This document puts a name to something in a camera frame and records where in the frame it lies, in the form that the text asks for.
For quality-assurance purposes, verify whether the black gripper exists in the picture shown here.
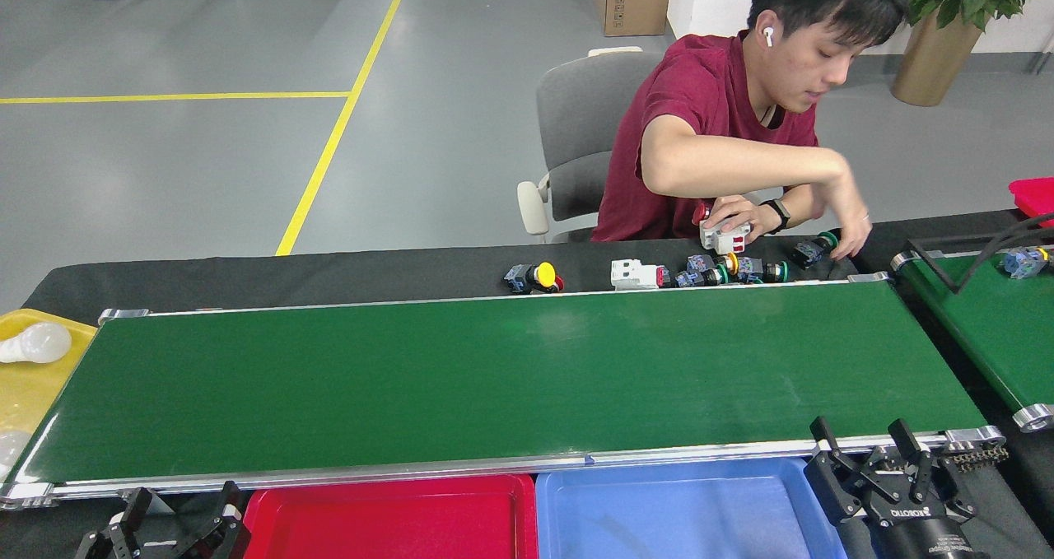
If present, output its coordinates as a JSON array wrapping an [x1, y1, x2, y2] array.
[[803, 416, 989, 559]]

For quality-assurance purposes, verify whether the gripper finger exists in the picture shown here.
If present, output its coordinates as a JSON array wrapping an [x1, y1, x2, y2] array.
[[175, 481, 252, 559], [74, 487, 155, 559]]

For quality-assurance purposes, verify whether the green push button switch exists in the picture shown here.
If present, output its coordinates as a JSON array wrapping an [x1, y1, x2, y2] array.
[[791, 230, 841, 270], [674, 266, 730, 289], [735, 257, 791, 286]]

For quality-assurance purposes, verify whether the red push button switch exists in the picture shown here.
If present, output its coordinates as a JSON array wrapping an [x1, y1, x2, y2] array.
[[1002, 246, 1052, 281]]

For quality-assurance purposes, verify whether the yellow push button switch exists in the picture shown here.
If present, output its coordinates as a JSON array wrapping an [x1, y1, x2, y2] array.
[[686, 252, 739, 276], [504, 262, 566, 296]]

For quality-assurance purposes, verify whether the white circuit breaker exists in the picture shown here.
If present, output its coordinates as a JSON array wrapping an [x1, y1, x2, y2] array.
[[610, 259, 670, 291], [700, 217, 753, 256]]

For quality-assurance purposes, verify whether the yellow plastic tray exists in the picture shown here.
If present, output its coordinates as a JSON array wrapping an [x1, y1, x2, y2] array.
[[0, 308, 98, 482]]

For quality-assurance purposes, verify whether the red plastic tray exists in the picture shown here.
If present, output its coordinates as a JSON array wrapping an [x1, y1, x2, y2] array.
[[241, 473, 540, 559]]

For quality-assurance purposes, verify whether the short green conveyor belt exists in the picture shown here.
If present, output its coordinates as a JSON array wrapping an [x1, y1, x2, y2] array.
[[889, 242, 1054, 434]]

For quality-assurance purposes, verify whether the blue plastic tray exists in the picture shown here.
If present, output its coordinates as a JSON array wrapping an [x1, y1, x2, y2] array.
[[535, 458, 849, 559]]

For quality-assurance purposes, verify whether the long green conveyor belt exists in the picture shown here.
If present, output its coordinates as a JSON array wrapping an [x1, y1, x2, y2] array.
[[0, 273, 1010, 510]]

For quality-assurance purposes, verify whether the person's right hand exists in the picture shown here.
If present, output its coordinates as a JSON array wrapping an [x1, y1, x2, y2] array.
[[828, 176, 874, 261]]

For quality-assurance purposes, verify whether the person's left hand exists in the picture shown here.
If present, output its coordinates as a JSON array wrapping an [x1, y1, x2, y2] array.
[[704, 195, 772, 243]]

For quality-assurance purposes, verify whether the white light bulb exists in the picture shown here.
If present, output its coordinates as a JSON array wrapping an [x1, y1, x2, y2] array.
[[0, 430, 32, 473], [0, 322, 73, 365]]

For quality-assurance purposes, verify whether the black wrist watch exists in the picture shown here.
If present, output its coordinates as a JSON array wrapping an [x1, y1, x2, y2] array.
[[759, 198, 792, 235]]

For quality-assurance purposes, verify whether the red plastic bin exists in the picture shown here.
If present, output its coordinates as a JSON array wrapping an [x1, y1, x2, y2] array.
[[1009, 178, 1054, 229]]

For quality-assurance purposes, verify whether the potted plant gold pot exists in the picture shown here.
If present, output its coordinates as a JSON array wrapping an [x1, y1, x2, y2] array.
[[891, 0, 1054, 107]]

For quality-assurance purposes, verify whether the person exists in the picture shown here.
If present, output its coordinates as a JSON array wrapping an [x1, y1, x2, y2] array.
[[591, 0, 911, 243]]

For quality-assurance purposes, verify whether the grey office chair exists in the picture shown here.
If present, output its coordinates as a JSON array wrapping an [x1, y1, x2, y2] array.
[[517, 46, 668, 243]]

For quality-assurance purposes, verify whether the cardboard box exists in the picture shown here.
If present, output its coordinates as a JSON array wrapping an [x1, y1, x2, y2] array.
[[593, 0, 674, 37]]

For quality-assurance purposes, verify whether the black drive chain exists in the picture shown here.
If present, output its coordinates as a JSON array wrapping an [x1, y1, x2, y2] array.
[[943, 442, 1010, 471]]

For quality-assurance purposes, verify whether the black metal frame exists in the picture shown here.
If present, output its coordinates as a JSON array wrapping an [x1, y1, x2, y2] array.
[[906, 231, 1054, 295]]

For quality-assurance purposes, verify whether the black cable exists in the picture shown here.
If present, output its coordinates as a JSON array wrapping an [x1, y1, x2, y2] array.
[[955, 212, 1054, 293]]

